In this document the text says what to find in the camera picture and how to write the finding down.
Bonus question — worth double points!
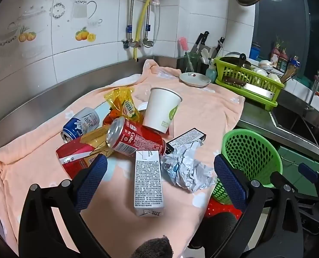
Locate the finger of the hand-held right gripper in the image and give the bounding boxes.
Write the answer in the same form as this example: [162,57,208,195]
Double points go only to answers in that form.
[298,163,319,191]

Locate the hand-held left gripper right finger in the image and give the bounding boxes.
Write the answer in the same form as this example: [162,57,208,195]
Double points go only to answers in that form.
[213,154,304,258]

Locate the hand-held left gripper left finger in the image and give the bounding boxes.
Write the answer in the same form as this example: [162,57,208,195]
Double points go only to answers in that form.
[18,154,109,258]

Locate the green perforated plastic basket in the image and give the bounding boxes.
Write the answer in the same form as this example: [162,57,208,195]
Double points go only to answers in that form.
[210,128,283,205]

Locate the silver paper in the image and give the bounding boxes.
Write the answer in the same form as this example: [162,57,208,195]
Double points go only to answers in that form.
[161,140,216,193]

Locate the grey and white drink carton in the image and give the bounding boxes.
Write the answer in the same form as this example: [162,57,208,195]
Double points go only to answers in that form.
[133,150,165,218]

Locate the blue and white can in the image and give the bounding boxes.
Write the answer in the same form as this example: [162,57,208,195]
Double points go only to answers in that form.
[61,107,100,143]

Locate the black cardboard box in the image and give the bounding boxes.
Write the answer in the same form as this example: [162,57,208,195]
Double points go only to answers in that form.
[166,127,207,155]

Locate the red cola can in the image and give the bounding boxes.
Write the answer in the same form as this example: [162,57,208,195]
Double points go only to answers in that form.
[106,117,167,158]

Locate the orange snack wrapper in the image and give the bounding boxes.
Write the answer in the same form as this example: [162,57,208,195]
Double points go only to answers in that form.
[103,105,122,128]

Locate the yellow plastic wrapper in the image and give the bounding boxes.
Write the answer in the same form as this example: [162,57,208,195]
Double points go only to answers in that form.
[104,87,144,121]

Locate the white paper cup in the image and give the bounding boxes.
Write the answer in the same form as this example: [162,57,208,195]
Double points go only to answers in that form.
[142,87,183,134]

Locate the teal cabinet door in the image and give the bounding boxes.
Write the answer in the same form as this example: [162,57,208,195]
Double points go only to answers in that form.
[279,145,319,194]

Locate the steel sink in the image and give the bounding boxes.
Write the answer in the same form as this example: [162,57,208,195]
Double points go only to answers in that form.
[271,105,319,151]

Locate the steel faucet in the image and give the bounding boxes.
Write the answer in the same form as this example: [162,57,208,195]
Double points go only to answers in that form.
[306,72,319,111]

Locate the pink floral towel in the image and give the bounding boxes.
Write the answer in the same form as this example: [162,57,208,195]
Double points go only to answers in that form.
[0,59,246,258]

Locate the grey plaid trouser leg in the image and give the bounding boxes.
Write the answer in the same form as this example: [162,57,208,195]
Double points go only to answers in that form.
[130,235,175,258]

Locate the bundle of wooden chopsticks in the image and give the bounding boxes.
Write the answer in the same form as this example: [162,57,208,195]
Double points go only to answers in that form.
[280,64,297,84]

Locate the white floral plate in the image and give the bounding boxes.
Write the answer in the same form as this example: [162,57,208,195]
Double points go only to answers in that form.
[179,72,212,88]

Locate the teal soap bottle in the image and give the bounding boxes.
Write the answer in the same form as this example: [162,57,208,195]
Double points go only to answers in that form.
[205,64,216,82]

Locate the green plastic dish rack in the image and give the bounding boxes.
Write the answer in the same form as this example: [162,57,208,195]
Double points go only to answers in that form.
[213,56,286,112]

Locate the red jar with sprouting onion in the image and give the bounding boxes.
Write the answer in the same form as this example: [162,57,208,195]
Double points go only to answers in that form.
[270,39,281,69]
[278,46,289,72]

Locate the black frying pan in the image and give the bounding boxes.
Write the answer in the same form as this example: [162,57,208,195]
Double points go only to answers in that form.
[220,54,253,69]

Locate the blue plastic container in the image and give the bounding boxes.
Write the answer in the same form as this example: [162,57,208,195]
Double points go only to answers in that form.
[249,43,261,61]

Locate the wooden handled cleaver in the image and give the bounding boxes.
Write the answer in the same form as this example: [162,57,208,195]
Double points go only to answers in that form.
[222,75,274,98]

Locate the black handled knife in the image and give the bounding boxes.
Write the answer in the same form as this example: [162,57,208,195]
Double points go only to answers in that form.
[194,31,210,54]
[215,36,226,57]

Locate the steel braided hose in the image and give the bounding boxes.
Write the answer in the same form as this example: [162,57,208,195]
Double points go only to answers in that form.
[142,4,155,47]
[122,0,137,49]

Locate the yellow gas hose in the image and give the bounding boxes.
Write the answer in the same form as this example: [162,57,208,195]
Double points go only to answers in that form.
[133,0,158,61]

